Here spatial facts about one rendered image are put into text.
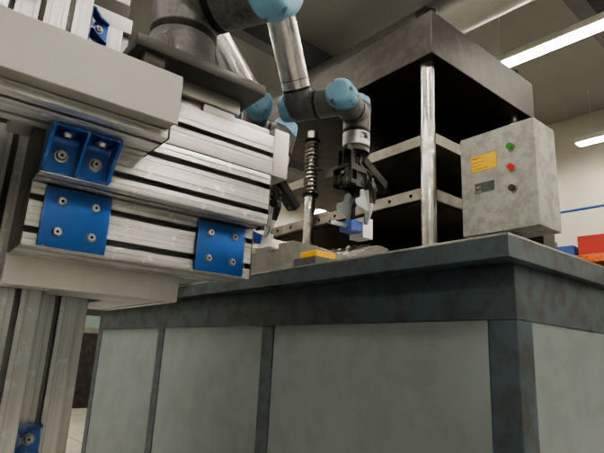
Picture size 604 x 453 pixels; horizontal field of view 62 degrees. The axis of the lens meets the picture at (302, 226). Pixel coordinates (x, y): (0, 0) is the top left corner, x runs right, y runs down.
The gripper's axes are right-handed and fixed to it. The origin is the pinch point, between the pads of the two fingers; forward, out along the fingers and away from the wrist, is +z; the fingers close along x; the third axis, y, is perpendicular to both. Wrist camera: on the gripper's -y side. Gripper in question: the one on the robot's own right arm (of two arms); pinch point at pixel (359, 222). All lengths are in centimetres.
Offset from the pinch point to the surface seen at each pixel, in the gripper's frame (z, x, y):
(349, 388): 41.0, 13.8, 16.1
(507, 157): -39, 3, -73
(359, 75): -93, -58, -56
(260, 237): 2.8, -26.4, 13.4
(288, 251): 8.8, -11.3, 14.4
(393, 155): -54, -49, -70
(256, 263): 10.5, -25.9, 14.4
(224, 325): 27.6, -37.1, 16.4
